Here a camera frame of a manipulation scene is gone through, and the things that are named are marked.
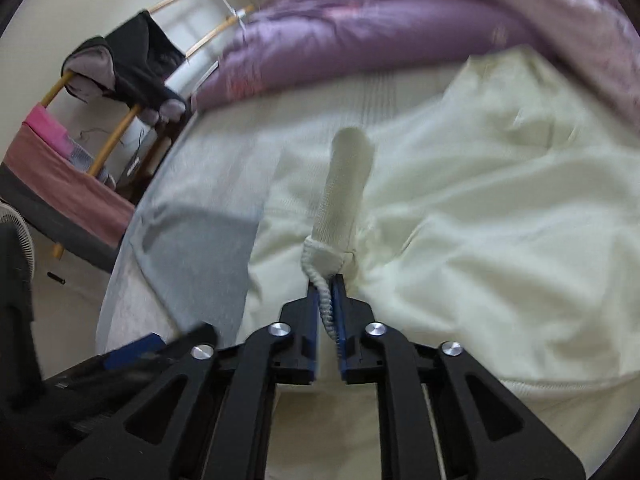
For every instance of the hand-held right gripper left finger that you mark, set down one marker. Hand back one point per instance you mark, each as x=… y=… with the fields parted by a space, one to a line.
x=313 y=320

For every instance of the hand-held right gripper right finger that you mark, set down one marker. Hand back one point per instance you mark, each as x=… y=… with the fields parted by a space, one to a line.
x=340 y=320

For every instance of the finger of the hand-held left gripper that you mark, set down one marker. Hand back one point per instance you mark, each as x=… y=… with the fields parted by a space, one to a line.
x=135 y=351

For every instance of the cream knit sweater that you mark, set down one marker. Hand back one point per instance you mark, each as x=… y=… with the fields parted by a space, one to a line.
x=475 y=240

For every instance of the small black object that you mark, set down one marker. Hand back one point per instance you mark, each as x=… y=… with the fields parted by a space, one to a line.
x=55 y=278

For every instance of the dark grey cloth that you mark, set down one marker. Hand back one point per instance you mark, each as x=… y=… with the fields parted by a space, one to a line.
x=50 y=232

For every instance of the grey bed sheet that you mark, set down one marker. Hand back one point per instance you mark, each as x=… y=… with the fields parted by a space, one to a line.
x=200 y=210

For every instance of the white electric fan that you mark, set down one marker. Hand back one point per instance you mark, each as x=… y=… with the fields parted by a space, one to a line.
x=17 y=232

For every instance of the pink towel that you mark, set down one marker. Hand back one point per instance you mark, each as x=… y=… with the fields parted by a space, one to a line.
x=65 y=187

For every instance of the wooden drying rack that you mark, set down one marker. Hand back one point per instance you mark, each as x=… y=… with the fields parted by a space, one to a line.
x=116 y=134

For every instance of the bright pink cloth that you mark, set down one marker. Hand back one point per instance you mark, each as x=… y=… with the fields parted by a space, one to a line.
x=46 y=122

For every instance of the pale grey garment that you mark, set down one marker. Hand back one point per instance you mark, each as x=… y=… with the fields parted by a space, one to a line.
x=92 y=74

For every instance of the black garment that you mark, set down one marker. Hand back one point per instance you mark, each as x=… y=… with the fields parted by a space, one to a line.
x=142 y=60

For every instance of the purple quilt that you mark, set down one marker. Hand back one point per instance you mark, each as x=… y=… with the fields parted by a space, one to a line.
x=375 y=25

